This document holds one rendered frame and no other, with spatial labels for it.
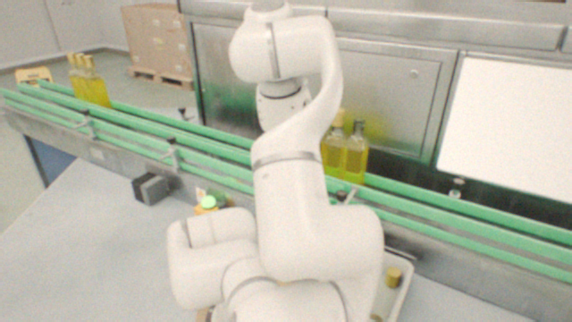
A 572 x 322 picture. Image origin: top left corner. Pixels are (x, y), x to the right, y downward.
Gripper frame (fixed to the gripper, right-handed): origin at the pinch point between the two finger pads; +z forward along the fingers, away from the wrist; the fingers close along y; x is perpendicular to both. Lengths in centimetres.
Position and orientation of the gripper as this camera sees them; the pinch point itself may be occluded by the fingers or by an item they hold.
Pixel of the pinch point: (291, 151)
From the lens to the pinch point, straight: 70.5
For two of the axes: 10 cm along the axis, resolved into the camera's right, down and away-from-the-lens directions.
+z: 1.3, 7.2, 6.8
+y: -8.6, -2.6, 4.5
